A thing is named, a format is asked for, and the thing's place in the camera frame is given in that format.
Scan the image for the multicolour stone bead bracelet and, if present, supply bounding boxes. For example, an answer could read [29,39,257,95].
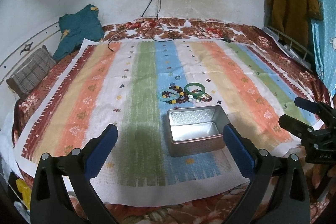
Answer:
[187,91,213,104]

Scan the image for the green jade bangle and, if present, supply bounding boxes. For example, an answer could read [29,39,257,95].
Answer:
[184,83,206,96]

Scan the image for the dark red bead bracelet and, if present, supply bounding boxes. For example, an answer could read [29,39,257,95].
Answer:
[174,92,190,105]

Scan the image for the teal glass bead bracelet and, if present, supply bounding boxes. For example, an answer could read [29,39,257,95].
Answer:
[157,91,176,104]

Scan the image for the yellow plastic bag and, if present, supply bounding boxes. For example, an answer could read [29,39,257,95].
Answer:
[15,178,32,209]

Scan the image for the light blue dotted curtain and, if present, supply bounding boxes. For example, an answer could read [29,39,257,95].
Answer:
[311,0,335,96]

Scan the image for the silver metal tin box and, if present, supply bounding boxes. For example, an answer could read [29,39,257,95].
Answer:
[165,106,230,157]

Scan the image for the mustard brown hanging garment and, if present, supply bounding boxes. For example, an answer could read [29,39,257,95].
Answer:
[265,0,322,48]

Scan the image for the striped colourful woven cloth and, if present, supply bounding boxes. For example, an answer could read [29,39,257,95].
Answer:
[14,40,322,207]

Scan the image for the grey plaid pillow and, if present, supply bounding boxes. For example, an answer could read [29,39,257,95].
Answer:
[6,45,56,99]

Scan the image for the white metal bed headboard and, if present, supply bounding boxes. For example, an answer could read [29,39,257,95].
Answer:
[0,19,63,85]

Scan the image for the teal blue garment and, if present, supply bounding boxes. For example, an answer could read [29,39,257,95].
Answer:
[52,4,104,62]

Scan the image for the white metal bed rail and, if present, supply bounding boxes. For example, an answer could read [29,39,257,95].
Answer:
[262,26,314,71]

